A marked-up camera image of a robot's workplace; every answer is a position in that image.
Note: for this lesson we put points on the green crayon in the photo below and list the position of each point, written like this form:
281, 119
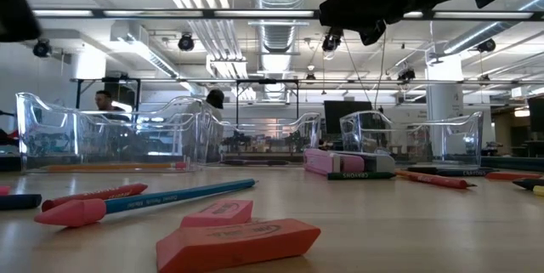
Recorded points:
361, 175

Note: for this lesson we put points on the pink marker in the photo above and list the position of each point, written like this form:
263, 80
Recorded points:
401, 174

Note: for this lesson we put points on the black crayon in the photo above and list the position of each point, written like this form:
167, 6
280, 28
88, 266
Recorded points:
425, 171

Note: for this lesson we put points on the black pen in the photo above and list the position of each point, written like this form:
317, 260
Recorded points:
531, 183

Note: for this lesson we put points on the small pink wedge eraser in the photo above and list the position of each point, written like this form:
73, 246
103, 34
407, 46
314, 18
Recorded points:
221, 212

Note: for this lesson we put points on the large pink wedge eraser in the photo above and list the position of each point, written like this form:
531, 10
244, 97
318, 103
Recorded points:
229, 245

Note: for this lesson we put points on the yellow pencil pink cap eraser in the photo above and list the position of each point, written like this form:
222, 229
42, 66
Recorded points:
110, 166

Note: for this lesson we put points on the blue pencil pink cap eraser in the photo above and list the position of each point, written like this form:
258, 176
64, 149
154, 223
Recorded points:
70, 213

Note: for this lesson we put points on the clear plastic bin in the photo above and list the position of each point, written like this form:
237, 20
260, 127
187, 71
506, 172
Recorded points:
312, 137
76, 137
472, 137
25, 128

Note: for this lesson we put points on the dark blue crayon edge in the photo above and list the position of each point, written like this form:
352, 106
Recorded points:
21, 202

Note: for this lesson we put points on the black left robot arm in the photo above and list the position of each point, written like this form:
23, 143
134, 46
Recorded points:
17, 15

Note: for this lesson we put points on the black ceiling spotlight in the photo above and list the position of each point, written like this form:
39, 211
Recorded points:
406, 74
185, 42
486, 45
41, 47
331, 42
310, 76

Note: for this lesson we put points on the black monitor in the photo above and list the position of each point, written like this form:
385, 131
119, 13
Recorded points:
536, 115
348, 115

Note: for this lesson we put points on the white column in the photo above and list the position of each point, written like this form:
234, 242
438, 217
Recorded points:
444, 111

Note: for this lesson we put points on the overhead light bar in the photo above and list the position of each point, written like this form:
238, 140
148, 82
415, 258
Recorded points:
208, 13

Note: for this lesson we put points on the person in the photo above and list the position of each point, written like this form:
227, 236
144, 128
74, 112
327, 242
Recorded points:
104, 100
216, 98

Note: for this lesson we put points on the silver ceiling duct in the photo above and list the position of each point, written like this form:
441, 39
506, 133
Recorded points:
280, 9

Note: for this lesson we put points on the black frame stand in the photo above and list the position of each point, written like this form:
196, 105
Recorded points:
123, 93
267, 81

